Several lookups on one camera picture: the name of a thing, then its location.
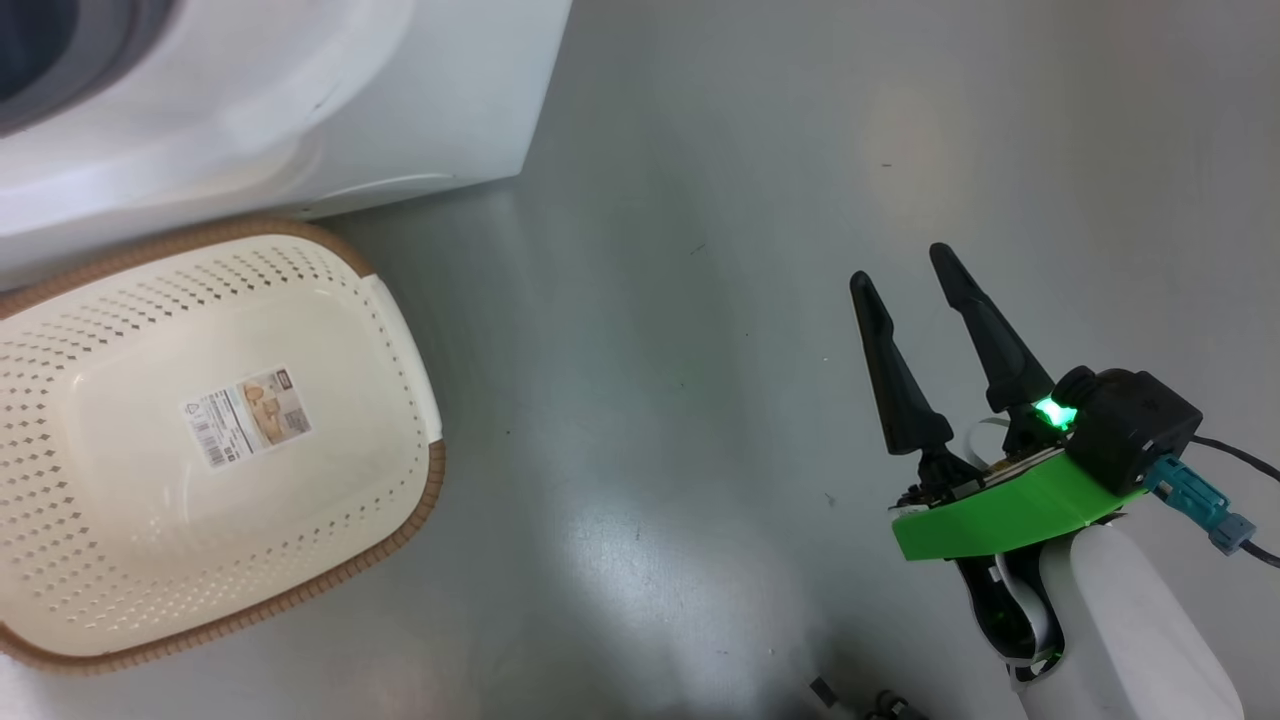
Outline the white front-load washing machine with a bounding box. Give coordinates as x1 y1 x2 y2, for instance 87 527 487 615
0 0 573 291

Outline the thin black cable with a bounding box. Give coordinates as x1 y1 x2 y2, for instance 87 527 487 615
1190 435 1280 571

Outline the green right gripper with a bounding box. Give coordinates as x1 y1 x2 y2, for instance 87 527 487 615
850 243 1146 681

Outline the white product label sticker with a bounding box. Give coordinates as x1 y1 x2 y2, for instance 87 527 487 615
182 366 313 471

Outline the cream perforated laundry basket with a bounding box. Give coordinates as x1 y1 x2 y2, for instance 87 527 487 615
0 218 447 676

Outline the teal right camera connector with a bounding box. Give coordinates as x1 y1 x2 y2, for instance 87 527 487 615
1145 455 1256 556

